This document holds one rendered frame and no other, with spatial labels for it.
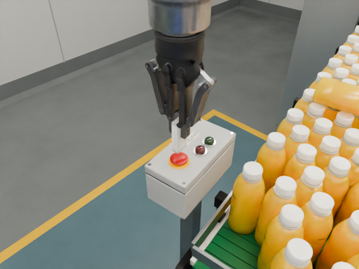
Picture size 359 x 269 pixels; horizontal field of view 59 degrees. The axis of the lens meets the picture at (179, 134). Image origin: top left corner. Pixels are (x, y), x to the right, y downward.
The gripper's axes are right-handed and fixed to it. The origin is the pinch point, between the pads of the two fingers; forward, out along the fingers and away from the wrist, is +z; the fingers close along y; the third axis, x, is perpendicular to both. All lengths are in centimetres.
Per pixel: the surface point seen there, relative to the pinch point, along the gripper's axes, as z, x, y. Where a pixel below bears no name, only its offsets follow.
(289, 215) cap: 8.2, -1.3, -22.7
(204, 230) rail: 19.0, 3.3, -8.9
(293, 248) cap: 8.2, 4.5, -25.4
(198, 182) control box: 9.9, 0.2, -5.0
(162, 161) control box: 7.0, 2.2, 2.7
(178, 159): 5.8, 0.8, -0.3
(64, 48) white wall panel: 90, -130, 231
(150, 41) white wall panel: 114, -237, 215
